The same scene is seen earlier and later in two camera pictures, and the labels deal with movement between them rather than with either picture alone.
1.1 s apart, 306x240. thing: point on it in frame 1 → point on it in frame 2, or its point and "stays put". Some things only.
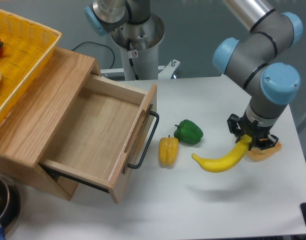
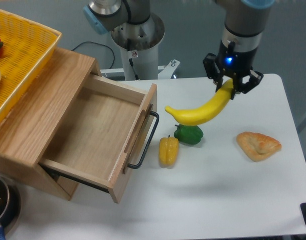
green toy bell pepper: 188,132 stays put
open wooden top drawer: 102,134 stays put
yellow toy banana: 226,163 → 208,113
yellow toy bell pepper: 168,150 stays put
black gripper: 254,129 → 235,61
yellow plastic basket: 28,45 stays put
